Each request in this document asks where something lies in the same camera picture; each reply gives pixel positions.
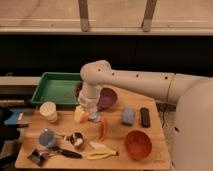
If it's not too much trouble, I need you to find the blue measuring cup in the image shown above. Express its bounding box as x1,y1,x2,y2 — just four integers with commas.
39,129,56,148

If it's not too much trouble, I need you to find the green plastic tray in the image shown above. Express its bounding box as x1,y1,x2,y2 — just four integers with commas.
31,72,81,108

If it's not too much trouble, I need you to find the blue and black device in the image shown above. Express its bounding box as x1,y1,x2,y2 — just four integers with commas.
4,108,34,125

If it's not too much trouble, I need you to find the black rectangular remote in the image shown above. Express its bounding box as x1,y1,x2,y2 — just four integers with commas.
140,107,151,128

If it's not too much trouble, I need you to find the red-orange bowl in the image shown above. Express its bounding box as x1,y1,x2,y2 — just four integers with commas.
124,130,152,160

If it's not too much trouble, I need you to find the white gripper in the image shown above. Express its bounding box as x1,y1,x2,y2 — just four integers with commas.
74,83,101,123

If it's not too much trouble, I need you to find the white paper cup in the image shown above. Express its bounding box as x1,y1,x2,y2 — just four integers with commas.
39,102,58,122

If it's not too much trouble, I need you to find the purple bowl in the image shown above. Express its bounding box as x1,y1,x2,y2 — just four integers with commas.
97,87,117,110

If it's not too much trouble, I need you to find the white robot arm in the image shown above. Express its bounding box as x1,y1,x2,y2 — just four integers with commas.
78,60,213,171

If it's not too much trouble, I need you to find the grey-blue crumpled cloth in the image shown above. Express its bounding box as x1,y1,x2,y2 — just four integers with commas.
89,112,100,123

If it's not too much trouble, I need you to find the yellow banana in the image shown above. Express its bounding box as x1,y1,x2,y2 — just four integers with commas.
87,148,118,160

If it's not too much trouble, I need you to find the orange apple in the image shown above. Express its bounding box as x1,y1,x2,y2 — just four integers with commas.
80,113,89,123

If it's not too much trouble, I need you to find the metal cup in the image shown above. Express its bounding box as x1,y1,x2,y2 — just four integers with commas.
70,132,84,149

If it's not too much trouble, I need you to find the dark red grape bunch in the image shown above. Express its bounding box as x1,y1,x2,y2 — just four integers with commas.
75,82,83,97

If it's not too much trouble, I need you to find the blue sponge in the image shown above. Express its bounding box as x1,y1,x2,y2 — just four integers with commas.
122,107,135,126

